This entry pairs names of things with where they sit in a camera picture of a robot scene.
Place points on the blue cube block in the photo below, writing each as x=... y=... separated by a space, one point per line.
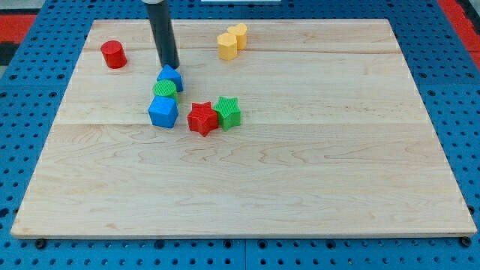
x=163 y=112

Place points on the green star block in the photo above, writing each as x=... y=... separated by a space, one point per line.
x=228 y=112

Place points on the light wooden board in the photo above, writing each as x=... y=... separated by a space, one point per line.
x=334 y=141

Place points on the yellow hexagon block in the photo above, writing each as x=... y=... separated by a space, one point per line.
x=227 y=46

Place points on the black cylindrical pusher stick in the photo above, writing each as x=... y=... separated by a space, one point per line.
x=161 y=26

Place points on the yellow heart block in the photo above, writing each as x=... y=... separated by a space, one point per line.
x=241 y=33

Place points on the red cylinder block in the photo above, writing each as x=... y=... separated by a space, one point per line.
x=113 y=54

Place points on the blue triangle block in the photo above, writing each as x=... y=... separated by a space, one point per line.
x=169 y=73

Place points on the red star block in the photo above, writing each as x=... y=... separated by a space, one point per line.
x=202 y=118

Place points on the green circle block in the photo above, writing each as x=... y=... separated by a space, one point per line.
x=166 y=88

